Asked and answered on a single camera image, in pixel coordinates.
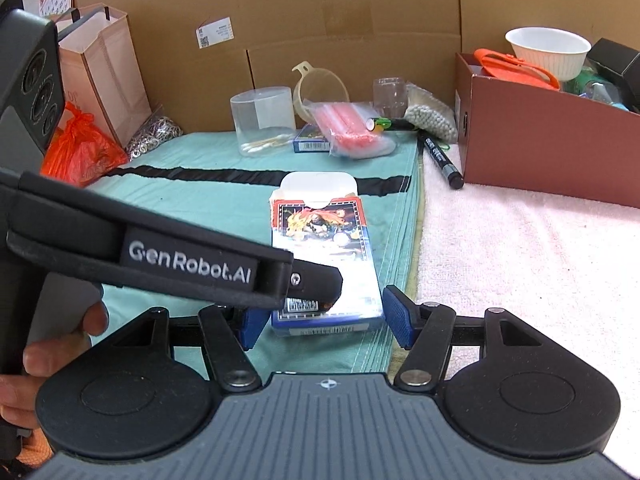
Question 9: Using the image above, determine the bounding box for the bag of metal rings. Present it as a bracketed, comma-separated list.
[125, 105, 184, 161]

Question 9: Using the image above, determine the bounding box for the zip bag of pink straws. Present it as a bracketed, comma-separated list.
[304, 101, 397, 159]

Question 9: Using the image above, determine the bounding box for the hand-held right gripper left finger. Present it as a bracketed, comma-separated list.
[107, 305, 271, 393]

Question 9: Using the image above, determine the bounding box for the teal cloth with black stripe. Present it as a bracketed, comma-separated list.
[82, 131, 426, 376]

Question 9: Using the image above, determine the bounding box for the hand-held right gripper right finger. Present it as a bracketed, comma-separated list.
[382, 285, 543, 393]

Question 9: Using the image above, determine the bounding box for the white shipping label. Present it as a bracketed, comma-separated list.
[196, 16, 236, 50]

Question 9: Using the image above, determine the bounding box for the clear plastic blister box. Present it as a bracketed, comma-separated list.
[372, 77, 408, 118]

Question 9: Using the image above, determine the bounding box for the black charger box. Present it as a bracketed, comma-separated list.
[586, 37, 640, 111]

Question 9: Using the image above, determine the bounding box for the pile of assorted small trinkets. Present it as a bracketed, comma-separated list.
[562, 65, 640, 113]

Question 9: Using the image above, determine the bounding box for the brown cardboard box container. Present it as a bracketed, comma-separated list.
[454, 51, 640, 209]

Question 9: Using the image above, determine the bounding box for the red plastic bag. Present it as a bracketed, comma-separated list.
[40, 101, 130, 188]

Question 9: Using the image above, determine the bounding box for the blue card box white flap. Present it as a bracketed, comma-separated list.
[270, 171, 386, 336]

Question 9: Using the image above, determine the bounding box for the bag of wooden cotton swabs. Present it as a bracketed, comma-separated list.
[404, 85, 460, 143]

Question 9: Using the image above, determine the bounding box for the pink paper bag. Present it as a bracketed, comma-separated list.
[55, 4, 152, 150]

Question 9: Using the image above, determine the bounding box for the beige plastic funnel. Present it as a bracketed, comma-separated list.
[292, 61, 351, 123]

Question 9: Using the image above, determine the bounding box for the orange silicone scrubber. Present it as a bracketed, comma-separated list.
[473, 48, 561, 92]

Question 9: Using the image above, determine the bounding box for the brown cardboard backdrop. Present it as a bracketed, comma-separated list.
[72, 0, 640, 133]

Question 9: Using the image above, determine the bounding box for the green black battery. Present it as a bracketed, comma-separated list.
[366, 116, 421, 132]

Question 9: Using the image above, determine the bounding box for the white paper bowl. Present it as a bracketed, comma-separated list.
[505, 26, 592, 82]

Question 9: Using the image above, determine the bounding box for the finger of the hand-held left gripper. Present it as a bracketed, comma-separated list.
[285, 259, 344, 311]

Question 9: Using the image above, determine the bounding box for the bunch of loose cotton swabs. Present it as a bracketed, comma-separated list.
[240, 135, 293, 156]

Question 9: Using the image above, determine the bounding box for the person's left hand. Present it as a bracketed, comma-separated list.
[0, 302, 110, 433]

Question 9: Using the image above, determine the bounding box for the clear plastic cylinder container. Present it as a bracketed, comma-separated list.
[230, 86, 297, 157]

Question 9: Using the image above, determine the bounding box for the black marker pen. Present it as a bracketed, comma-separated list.
[417, 132, 464, 191]

